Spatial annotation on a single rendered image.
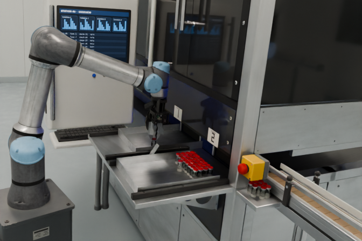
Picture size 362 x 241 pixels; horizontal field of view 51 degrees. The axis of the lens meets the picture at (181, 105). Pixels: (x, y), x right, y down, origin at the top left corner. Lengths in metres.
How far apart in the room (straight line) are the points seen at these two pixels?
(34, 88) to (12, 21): 5.16
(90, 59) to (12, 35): 5.31
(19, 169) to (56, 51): 0.44
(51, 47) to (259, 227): 1.09
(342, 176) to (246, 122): 0.66
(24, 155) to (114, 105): 0.94
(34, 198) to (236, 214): 0.77
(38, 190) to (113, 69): 0.52
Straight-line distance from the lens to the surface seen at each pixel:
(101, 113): 2.27
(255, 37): 1.36
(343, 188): 1.97
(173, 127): 2.05
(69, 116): 2.23
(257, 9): 1.36
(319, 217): 1.36
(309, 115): 1.62
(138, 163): 1.64
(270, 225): 1.74
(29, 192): 1.51
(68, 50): 1.38
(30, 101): 1.55
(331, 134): 1.75
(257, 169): 1.41
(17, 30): 6.69
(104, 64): 1.43
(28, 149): 1.46
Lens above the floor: 1.57
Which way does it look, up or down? 16 degrees down
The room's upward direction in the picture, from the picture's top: 5 degrees clockwise
